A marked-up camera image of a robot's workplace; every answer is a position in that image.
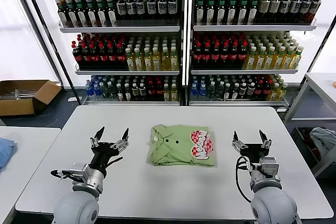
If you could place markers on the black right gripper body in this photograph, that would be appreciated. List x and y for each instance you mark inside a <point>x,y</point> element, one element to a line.
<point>253,151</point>

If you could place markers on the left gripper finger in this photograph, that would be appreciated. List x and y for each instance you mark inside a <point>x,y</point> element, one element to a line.
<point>95,142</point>
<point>120,145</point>

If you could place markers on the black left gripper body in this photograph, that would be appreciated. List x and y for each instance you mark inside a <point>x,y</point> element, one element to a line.
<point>103,154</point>

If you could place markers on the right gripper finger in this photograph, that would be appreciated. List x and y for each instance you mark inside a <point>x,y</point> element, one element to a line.
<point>237,144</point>
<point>266,144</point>

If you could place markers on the light green polo shirt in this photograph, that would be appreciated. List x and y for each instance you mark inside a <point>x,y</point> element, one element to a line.
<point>173,153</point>

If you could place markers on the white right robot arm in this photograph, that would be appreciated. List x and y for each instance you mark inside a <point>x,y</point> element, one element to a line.
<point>273,205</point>

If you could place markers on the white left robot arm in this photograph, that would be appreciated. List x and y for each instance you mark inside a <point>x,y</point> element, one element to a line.
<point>76,208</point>

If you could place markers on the dark grey storage crate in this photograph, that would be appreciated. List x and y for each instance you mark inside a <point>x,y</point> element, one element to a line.
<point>299,140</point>

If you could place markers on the white paper scrap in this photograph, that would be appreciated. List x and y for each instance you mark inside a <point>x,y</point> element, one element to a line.
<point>71,100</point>

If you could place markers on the red cloth item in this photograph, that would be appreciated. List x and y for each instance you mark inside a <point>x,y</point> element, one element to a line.
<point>314,151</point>

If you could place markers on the small blue drink bottle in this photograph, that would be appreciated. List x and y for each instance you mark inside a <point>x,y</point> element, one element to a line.
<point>97,91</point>
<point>202,90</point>
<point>193,90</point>
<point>89,91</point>

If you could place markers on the small dark green bottle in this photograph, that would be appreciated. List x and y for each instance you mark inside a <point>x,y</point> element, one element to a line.
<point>105,92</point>
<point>219,91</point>
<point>210,91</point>
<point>112,92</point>

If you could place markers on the small dark bottle white cap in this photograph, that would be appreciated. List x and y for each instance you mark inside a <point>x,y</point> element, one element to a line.
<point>120,93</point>
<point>226,93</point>
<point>234,93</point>
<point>127,93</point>

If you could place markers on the small yellow tea bottle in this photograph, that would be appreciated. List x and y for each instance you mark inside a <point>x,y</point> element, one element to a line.
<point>173,93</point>
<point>281,92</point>
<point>273,92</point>
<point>166,93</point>

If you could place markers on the small cola bottle red cap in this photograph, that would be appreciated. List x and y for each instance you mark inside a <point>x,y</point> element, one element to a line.
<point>266,90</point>
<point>159,91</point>
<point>258,90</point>
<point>151,91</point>

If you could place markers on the small dark bottle beige label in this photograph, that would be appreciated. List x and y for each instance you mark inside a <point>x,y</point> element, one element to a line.
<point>242,90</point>
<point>250,90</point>
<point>134,91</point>
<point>142,91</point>

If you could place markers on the grey white crumpled cloth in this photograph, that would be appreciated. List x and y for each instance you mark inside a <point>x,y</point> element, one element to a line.
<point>323,137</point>

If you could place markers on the white side table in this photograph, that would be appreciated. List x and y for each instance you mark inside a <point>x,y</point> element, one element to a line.
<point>31,161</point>

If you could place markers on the yellow tea bottle white cap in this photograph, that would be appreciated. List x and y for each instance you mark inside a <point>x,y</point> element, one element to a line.
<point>288,60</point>
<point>138,61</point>
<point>129,61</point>
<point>147,61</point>
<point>174,61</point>
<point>269,60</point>
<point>156,61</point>
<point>165,61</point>
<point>260,60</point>
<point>296,60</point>
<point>279,60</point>
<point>250,60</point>

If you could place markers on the brown cardboard box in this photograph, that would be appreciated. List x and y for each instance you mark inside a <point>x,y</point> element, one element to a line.
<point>15,107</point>

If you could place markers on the clear plastic wrapped packs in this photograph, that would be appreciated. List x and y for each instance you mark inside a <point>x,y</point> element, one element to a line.
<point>21,94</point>

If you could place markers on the blue folded cloth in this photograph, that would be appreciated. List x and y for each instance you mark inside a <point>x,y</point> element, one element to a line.
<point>5,150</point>

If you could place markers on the grey metal shelf unit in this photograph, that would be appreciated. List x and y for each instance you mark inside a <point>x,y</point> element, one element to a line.
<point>249,27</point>
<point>118,29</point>

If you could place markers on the dark tea bottle green band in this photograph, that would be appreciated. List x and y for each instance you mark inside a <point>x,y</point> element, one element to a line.
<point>210,11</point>
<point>71,15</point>
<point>90,15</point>
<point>80,15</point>
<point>200,11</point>
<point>100,15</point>
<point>232,11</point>
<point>221,11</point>
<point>253,11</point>
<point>243,11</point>
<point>110,15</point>

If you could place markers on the dark tea bottle reddish band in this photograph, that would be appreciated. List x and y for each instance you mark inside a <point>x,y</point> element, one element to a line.
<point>62,14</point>

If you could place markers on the dark bottle white square label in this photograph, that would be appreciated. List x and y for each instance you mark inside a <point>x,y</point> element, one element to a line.
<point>130,7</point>
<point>151,7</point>
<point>161,7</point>
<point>172,7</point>
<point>295,7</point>
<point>285,7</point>
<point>140,7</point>
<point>305,7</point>
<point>121,7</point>

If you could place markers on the dark bottle reddish brown label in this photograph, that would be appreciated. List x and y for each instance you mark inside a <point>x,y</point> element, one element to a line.
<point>315,7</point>

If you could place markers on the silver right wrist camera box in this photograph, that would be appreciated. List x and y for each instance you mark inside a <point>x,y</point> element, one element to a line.
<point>269,167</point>

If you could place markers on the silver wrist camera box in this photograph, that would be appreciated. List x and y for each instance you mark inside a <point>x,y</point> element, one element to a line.
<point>269,167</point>
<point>78,170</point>

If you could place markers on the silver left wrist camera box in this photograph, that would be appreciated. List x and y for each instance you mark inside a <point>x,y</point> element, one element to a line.
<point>78,170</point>

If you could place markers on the grey metal frame table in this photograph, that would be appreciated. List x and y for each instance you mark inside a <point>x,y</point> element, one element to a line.
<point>321,81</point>

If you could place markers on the black slanted window frame bar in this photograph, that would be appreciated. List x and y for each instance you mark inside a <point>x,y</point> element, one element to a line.
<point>322,44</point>
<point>43,24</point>

